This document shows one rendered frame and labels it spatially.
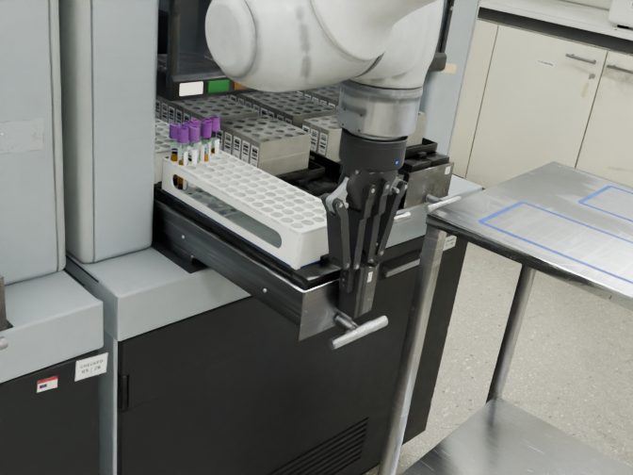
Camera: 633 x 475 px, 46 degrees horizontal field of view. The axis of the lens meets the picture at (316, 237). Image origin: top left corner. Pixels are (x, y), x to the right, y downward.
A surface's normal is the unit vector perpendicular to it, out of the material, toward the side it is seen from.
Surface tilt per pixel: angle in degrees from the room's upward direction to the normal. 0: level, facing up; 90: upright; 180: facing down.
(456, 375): 0
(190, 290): 90
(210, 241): 90
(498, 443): 0
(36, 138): 90
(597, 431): 0
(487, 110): 90
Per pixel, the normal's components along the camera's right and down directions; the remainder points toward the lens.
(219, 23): -0.74, 0.29
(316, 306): 0.69, 0.38
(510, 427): 0.12, -0.90
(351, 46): 0.47, 0.45
